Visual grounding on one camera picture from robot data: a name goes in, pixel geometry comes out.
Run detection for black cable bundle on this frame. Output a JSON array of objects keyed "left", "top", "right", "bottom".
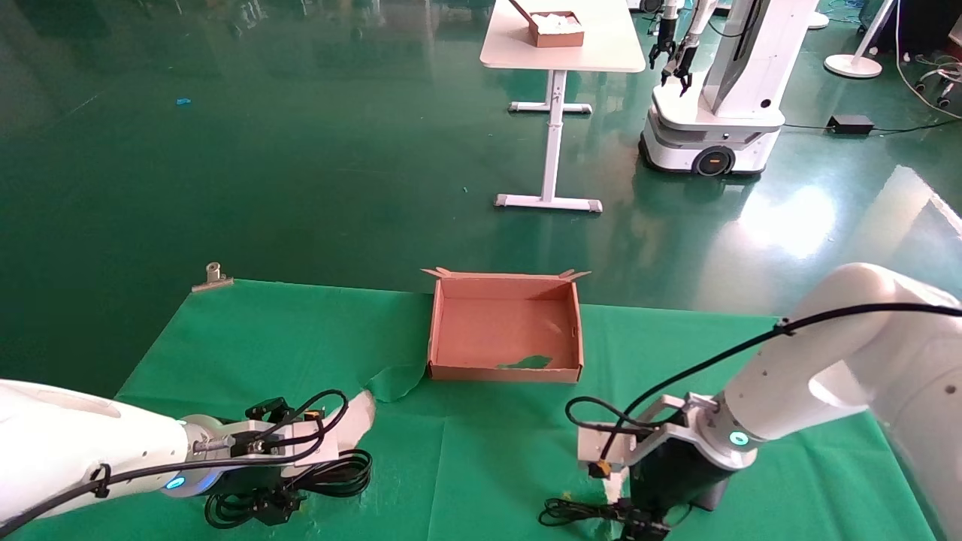
[
  {"left": 538, "top": 492, "right": 673, "bottom": 541},
  {"left": 204, "top": 449, "right": 374, "bottom": 530}
]

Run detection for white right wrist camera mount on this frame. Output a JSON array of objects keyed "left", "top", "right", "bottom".
[{"left": 577, "top": 393, "right": 726, "bottom": 482}]

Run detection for white fan power cord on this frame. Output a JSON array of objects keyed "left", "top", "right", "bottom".
[{"left": 894, "top": 0, "right": 962, "bottom": 119}]

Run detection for green table cloth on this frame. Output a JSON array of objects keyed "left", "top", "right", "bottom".
[{"left": 15, "top": 280, "right": 936, "bottom": 541}]

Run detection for white pedestal table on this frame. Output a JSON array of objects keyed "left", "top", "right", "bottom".
[{"left": 479, "top": 0, "right": 647, "bottom": 213}]

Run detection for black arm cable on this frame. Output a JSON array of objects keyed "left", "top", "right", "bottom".
[
  {"left": 0, "top": 388, "right": 350, "bottom": 538},
  {"left": 565, "top": 302, "right": 962, "bottom": 461}
]

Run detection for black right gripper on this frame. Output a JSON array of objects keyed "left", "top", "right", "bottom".
[{"left": 615, "top": 438, "right": 731, "bottom": 541}]

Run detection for white packing material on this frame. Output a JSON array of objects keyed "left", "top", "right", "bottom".
[{"left": 530, "top": 11, "right": 583, "bottom": 32}]

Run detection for silver metal binder clip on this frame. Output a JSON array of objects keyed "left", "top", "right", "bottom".
[{"left": 191, "top": 261, "right": 234, "bottom": 294}]

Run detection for open brown cardboard box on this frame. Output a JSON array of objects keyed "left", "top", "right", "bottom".
[{"left": 421, "top": 267, "right": 592, "bottom": 384}]

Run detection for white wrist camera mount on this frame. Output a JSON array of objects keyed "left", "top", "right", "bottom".
[
  {"left": 577, "top": 393, "right": 726, "bottom": 482},
  {"left": 192, "top": 417, "right": 340, "bottom": 470}
]

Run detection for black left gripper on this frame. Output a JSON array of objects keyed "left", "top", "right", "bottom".
[{"left": 214, "top": 397, "right": 303, "bottom": 525}]

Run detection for small cardboard box with flap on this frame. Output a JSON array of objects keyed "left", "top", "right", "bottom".
[{"left": 510, "top": 0, "right": 586, "bottom": 49}]

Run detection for idle white wheeled robot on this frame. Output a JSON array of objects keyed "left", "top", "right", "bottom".
[{"left": 639, "top": 0, "right": 821, "bottom": 178}]

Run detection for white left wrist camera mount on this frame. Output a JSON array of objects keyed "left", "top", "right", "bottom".
[{"left": 192, "top": 417, "right": 340, "bottom": 470}]

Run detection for black power adapter brick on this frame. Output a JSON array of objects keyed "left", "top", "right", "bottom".
[{"left": 827, "top": 114, "right": 875, "bottom": 137}]

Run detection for black adapter cord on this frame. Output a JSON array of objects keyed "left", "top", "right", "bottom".
[{"left": 782, "top": 119, "right": 962, "bottom": 138}]

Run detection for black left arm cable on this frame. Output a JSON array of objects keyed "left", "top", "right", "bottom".
[{"left": 0, "top": 388, "right": 350, "bottom": 538}]

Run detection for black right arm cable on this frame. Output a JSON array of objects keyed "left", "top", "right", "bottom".
[{"left": 565, "top": 302, "right": 962, "bottom": 461}]

